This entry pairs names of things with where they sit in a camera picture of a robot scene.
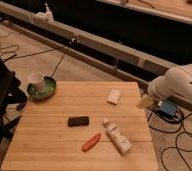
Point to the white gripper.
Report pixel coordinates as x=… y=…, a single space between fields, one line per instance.
x=145 y=102

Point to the white sponge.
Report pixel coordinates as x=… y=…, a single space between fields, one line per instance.
x=114 y=96

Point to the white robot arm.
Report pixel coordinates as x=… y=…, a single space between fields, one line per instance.
x=176 y=81

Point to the blue power box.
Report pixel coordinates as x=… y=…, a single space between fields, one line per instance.
x=167 y=108

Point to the white lotion bottle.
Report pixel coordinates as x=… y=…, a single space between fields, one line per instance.
x=120 y=141

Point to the black rectangular block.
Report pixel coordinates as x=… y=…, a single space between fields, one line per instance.
x=78 y=121

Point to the green plate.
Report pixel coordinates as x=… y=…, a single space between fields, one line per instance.
x=47 y=92

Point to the white cup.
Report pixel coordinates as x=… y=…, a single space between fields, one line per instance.
x=37 y=81

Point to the black chair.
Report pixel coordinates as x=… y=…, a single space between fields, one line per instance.
x=10 y=93

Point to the grey metal rail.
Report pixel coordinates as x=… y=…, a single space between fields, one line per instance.
x=141 y=37

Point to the white object on rail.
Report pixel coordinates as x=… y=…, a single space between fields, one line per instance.
x=46 y=16

